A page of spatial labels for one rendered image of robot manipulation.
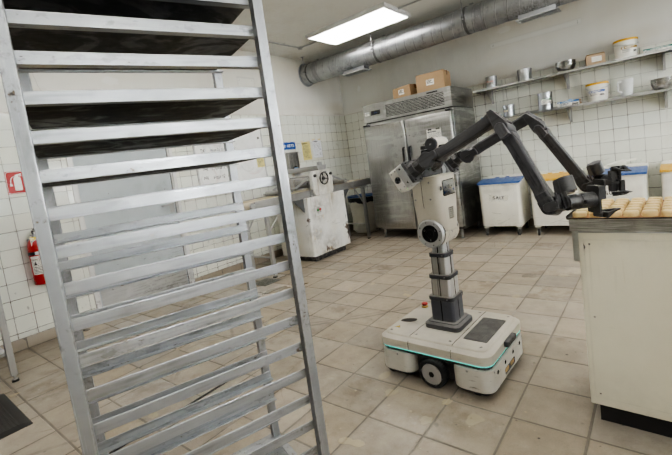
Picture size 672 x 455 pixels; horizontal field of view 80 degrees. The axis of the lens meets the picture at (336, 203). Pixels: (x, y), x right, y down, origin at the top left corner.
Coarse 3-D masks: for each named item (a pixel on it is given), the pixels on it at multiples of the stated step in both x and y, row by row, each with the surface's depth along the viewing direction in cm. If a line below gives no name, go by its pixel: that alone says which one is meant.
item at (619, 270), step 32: (608, 256) 160; (640, 256) 153; (608, 288) 162; (640, 288) 155; (608, 320) 164; (640, 320) 157; (608, 352) 166; (640, 352) 159; (608, 384) 168; (640, 384) 160; (608, 416) 173; (640, 416) 165
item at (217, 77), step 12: (216, 84) 156; (228, 144) 158; (228, 168) 160; (240, 192) 161; (240, 240) 163; (252, 264) 164; (252, 288) 164; (264, 348) 167; (264, 372) 168; (264, 384) 169; (276, 432) 171
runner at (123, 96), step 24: (24, 96) 91; (48, 96) 93; (72, 96) 96; (96, 96) 98; (120, 96) 101; (144, 96) 104; (168, 96) 107; (192, 96) 110; (216, 96) 114; (240, 96) 118
